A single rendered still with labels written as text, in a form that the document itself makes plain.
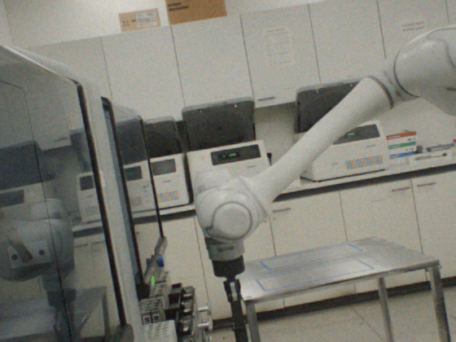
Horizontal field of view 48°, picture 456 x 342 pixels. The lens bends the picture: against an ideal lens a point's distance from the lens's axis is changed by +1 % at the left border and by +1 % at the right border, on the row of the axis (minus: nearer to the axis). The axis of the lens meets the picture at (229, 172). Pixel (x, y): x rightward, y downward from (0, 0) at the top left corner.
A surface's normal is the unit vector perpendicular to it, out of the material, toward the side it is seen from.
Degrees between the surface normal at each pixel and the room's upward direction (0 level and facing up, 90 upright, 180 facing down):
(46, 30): 90
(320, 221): 90
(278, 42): 90
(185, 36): 90
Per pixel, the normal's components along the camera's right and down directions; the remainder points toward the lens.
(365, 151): 0.05, 0.04
